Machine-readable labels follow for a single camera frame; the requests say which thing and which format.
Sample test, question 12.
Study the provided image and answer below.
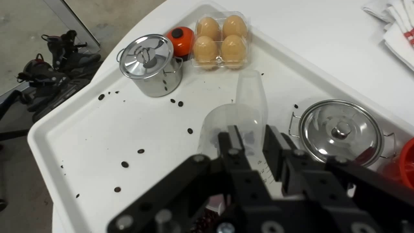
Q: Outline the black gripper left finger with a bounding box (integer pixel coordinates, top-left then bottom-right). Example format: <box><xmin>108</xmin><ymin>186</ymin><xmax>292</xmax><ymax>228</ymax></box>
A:
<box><xmin>216</xmin><ymin>125</ymin><xmax>269</xmax><ymax>201</ymax></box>

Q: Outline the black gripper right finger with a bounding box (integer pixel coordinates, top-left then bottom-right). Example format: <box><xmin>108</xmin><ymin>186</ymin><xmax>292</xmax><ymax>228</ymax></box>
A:
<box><xmin>262</xmin><ymin>125</ymin><xmax>330</xmax><ymax>197</ymax></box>

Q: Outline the clear plastic jug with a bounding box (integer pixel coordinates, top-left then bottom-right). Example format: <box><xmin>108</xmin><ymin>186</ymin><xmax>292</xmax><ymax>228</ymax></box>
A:
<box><xmin>196</xmin><ymin>70</ymin><xmax>269</xmax><ymax>174</ymax></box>

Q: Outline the steel pot with lid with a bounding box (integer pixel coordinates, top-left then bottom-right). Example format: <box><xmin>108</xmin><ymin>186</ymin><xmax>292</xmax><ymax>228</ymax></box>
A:
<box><xmin>299</xmin><ymin>100</ymin><xmax>384</xmax><ymax>167</ymax></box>

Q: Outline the clear egg carton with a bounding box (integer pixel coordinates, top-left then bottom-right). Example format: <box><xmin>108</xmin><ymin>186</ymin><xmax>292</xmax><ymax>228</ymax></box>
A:
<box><xmin>191</xmin><ymin>12</ymin><xmax>252</xmax><ymax>72</ymax></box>

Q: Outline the brown egg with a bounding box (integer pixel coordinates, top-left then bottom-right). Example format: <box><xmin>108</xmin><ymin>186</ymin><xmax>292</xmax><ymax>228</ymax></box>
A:
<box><xmin>192</xmin><ymin>35</ymin><xmax>220</xmax><ymax>66</ymax></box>
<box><xmin>221</xmin><ymin>15</ymin><xmax>248</xmax><ymax>39</ymax></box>
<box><xmin>195</xmin><ymin>16</ymin><xmax>222</xmax><ymax>41</ymax></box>
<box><xmin>220</xmin><ymin>34</ymin><xmax>248</xmax><ymax>69</ymax></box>

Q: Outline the red cup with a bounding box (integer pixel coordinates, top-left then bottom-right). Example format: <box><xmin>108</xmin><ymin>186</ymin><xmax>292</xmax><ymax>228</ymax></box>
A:
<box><xmin>397</xmin><ymin>138</ymin><xmax>414</xmax><ymax>192</ymax></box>

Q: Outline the white plastic tray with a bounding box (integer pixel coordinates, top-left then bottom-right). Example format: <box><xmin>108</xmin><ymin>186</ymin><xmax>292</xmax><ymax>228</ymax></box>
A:
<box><xmin>26</xmin><ymin>4</ymin><xmax>414</xmax><ymax>233</ymax></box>

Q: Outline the steel pot lid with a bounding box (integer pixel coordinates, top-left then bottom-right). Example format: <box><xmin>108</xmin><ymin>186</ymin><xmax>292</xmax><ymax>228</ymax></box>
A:
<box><xmin>116</xmin><ymin>33</ymin><xmax>176</xmax><ymax>81</ymax></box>

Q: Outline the white red striped towel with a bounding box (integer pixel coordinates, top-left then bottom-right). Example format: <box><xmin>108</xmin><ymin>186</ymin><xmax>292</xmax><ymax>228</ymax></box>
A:
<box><xmin>361</xmin><ymin>0</ymin><xmax>414</xmax><ymax>73</ymax></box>

